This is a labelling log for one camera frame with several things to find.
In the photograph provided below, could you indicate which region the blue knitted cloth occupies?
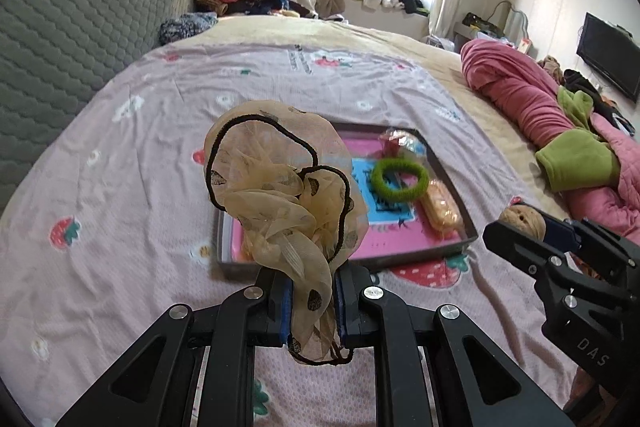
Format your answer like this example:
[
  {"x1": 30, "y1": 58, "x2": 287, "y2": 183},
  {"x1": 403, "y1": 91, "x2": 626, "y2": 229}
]
[{"x1": 159, "y1": 12, "x2": 219, "y2": 45}]

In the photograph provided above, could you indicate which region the pink floral printed bedsheet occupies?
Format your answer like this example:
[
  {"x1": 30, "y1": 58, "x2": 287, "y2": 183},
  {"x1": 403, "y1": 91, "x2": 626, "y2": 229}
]
[{"x1": 0, "y1": 41, "x2": 581, "y2": 427}]

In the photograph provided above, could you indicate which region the blue and orange egg toy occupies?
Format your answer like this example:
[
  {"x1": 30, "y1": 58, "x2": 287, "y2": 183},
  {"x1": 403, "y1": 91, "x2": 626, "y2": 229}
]
[{"x1": 377, "y1": 130, "x2": 426, "y2": 160}]

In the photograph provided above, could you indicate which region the black bag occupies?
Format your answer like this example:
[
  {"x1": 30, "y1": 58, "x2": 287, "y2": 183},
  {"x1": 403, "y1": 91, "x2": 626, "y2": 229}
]
[{"x1": 462, "y1": 12, "x2": 503, "y2": 34}]

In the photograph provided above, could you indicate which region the grey quilted headboard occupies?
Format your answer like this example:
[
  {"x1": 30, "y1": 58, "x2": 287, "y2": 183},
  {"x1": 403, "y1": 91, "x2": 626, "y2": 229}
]
[{"x1": 0, "y1": 0, "x2": 197, "y2": 212}]

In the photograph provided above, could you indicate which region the green fuzzy hair tie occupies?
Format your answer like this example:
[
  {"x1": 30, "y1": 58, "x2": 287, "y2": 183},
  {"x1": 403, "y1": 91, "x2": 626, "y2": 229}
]
[{"x1": 370, "y1": 158, "x2": 431, "y2": 204}]

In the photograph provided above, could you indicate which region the yellow cake packet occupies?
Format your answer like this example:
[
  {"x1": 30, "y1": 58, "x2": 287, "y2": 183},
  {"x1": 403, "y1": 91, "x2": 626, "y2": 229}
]
[{"x1": 241, "y1": 227, "x2": 266, "y2": 264}]

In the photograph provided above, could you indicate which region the white framed mirror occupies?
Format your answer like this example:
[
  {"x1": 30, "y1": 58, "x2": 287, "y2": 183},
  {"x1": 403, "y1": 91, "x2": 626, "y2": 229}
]
[{"x1": 502, "y1": 4, "x2": 532, "y2": 42}]

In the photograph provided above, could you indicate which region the beige window seat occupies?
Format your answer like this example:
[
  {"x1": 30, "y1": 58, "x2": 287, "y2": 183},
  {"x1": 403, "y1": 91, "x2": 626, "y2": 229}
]
[{"x1": 315, "y1": 0, "x2": 431, "y2": 40}]

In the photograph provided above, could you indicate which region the black clothing heap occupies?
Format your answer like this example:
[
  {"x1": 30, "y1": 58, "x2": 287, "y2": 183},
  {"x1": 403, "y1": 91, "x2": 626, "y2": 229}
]
[{"x1": 562, "y1": 68, "x2": 616, "y2": 118}]

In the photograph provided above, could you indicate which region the clear orange cracker packet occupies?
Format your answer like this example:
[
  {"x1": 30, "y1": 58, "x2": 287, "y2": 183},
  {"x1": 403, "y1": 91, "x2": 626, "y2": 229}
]
[{"x1": 419, "y1": 181, "x2": 463, "y2": 238}]

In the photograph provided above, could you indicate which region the shallow dark cardboard box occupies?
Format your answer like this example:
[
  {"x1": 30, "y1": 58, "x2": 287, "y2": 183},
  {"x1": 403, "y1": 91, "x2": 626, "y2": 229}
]
[{"x1": 216, "y1": 122, "x2": 479, "y2": 280}]

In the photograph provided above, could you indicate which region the pink quilt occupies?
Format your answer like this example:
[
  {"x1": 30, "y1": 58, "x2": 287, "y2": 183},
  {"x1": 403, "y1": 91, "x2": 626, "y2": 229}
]
[{"x1": 460, "y1": 38, "x2": 640, "y2": 253}]

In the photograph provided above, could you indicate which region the green fleece blanket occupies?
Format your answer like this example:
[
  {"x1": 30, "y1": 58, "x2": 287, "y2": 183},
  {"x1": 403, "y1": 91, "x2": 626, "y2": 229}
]
[{"x1": 536, "y1": 86, "x2": 621, "y2": 192}]

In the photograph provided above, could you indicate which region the pink and blue book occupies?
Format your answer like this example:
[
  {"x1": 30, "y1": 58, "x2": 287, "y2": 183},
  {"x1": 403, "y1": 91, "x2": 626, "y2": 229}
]
[{"x1": 227, "y1": 132, "x2": 466, "y2": 263}]

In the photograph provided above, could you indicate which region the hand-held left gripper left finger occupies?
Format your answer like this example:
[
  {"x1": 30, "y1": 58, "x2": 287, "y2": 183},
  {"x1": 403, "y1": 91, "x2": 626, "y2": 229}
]
[{"x1": 55, "y1": 264, "x2": 296, "y2": 427}]

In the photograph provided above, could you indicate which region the walnut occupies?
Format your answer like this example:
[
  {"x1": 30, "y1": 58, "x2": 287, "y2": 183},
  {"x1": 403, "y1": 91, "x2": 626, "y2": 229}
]
[{"x1": 501, "y1": 203, "x2": 546, "y2": 240}]

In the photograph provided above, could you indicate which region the brown plush toy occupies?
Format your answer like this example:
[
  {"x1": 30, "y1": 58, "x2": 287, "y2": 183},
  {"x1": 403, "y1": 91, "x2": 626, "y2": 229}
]
[{"x1": 542, "y1": 55, "x2": 566, "y2": 82}]

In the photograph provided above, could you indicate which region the beige sheer hair scrunchie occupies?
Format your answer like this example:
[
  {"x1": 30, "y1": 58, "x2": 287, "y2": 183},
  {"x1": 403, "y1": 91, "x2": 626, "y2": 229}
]
[{"x1": 202, "y1": 100, "x2": 370, "y2": 365}]

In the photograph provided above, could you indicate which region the black flat television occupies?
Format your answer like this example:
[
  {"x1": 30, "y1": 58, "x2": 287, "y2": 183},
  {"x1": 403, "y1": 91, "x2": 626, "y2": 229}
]
[{"x1": 576, "y1": 12, "x2": 640, "y2": 102}]

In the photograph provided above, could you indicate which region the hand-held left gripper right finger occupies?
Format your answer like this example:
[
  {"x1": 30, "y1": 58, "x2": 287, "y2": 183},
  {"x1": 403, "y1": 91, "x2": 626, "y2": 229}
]
[{"x1": 332, "y1": 266, "x2": 576, "y2": 427}]

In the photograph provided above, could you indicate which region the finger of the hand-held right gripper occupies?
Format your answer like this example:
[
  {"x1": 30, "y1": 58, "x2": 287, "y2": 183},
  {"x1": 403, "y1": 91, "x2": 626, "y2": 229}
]
[
  {"x1": 482, "y1": 219, "x2": 631, "y2": 308},
  {"x1": 535, "y1": 209, "x2": 640, "y2": 268}
]

